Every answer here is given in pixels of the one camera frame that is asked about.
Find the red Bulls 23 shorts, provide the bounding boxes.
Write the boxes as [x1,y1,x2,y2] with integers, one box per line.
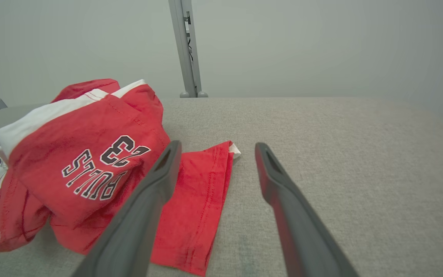
[0,79,173,255]

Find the grey fabric upholstered surface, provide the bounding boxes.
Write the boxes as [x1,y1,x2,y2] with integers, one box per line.
[0,96,443,277]

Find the red white-trimmed jersey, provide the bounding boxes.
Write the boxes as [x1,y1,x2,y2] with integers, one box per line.
[0,140,241,277]

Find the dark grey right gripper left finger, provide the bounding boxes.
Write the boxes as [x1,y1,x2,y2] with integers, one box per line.
[72,140,183,277]

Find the grey metal partition post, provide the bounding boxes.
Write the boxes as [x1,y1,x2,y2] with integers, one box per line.
[168,0,209,98]

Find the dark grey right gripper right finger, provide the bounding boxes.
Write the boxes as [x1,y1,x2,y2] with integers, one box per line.
[255,142,360,277]

